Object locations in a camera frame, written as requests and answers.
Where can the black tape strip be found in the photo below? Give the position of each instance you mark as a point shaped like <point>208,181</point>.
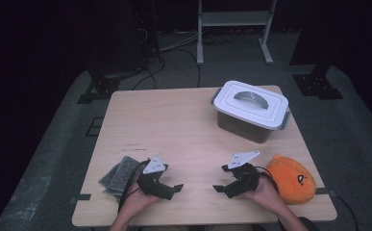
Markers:
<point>323,191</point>
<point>81,197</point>

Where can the orange plush toy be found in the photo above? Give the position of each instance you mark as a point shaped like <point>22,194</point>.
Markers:
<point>289,181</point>

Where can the black stand with base plate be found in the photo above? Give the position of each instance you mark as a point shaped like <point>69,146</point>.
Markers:
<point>316,85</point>
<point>103,86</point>

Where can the black tape square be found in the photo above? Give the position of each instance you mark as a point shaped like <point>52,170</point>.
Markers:
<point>94,126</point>

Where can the grey fuzzy cloth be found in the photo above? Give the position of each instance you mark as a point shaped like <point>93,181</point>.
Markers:
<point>121,176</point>

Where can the white metal stand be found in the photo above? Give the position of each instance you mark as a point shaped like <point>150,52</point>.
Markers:
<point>235,17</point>

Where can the grey plastic storage bin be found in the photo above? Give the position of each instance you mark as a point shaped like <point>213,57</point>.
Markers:
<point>244,130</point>

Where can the person's right hand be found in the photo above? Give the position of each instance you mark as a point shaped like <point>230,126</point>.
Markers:
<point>267,194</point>

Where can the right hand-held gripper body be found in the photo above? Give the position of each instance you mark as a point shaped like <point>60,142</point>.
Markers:
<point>244,181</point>

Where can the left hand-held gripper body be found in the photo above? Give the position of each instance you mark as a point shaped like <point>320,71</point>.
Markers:
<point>154,187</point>

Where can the person's left hand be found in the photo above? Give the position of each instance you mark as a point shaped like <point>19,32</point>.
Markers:
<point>135,202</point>

